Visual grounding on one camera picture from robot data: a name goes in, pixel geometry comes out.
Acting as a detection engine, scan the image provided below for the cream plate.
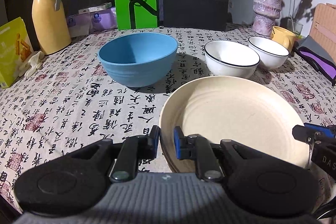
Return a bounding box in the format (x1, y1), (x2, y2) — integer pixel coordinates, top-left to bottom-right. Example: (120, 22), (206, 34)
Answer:
(159, 76), (310, 172)

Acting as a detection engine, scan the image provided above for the blue bowl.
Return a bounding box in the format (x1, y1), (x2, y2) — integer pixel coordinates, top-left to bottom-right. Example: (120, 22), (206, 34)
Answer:
(98, 32), (178, 88)

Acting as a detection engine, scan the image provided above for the white bowl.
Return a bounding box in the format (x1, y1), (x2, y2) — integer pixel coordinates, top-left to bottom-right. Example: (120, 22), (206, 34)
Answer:
(248, 36), (289, 70)
(205, 40), (260, 79)

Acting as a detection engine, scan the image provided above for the grey purple cloth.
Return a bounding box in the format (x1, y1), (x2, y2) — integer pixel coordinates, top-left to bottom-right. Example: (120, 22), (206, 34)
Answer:
(293, 35), (335, 86)

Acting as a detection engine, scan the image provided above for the yellow mug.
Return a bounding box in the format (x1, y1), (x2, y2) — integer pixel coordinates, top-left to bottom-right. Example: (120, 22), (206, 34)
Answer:
(270, 26), (296, 52)

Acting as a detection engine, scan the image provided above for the pink mini suitcase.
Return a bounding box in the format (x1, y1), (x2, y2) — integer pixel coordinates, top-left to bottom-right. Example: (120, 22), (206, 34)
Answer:
(309, 3), (335, 55)

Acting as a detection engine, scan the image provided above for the clear drinking glass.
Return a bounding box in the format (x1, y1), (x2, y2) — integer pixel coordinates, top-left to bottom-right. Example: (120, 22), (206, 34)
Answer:
(287, 18), (303, 36)

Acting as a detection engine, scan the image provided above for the white rubber glove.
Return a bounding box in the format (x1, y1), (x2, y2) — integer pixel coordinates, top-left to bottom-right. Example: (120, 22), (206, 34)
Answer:
(18, 51), (45, 78)

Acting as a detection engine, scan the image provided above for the purple tissue pack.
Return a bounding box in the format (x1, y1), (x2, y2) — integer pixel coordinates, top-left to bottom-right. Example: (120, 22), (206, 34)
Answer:
(67, 7), (117, 38)

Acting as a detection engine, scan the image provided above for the yellow thermos jug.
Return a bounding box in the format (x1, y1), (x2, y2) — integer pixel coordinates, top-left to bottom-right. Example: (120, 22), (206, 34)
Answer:
(32, 0), (71, 55)

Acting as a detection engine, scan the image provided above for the purple textured vase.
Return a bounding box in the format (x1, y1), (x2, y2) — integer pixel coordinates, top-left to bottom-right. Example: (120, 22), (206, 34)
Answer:
(252, 0), (282, 36)

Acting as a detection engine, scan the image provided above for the small white box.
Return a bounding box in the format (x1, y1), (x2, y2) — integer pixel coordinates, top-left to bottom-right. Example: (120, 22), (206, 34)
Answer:
(78, 2), (112, 14)

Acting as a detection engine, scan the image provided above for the yellow snack box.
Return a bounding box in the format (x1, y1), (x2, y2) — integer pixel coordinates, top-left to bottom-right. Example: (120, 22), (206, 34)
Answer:
(0, 17), (34, 89)

